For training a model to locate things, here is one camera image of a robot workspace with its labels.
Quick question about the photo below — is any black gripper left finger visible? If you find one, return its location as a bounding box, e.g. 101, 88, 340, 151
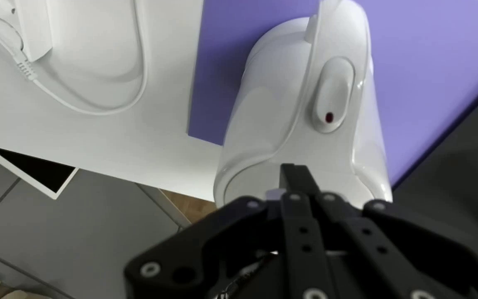
124, 162, 335, 299

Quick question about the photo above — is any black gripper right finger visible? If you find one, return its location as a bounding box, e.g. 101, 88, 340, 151
298, 164, 478, 299

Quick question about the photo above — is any white electric kettle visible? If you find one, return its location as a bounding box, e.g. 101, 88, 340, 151
212, 0, 393, 209

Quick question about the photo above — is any purple rectangular mat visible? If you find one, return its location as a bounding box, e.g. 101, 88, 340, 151
187, 0, 478, 187

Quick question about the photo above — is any black card with white border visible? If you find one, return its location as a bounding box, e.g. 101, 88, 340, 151
0, 142, 79, 201

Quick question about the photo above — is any white power strip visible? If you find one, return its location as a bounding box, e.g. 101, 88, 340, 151
0, 0, 54, 63

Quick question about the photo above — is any white power plug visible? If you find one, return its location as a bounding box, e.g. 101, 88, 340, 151
0, 15, 34, 79

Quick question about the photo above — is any white power cable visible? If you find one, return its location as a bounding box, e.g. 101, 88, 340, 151
0, 0, 149, 116

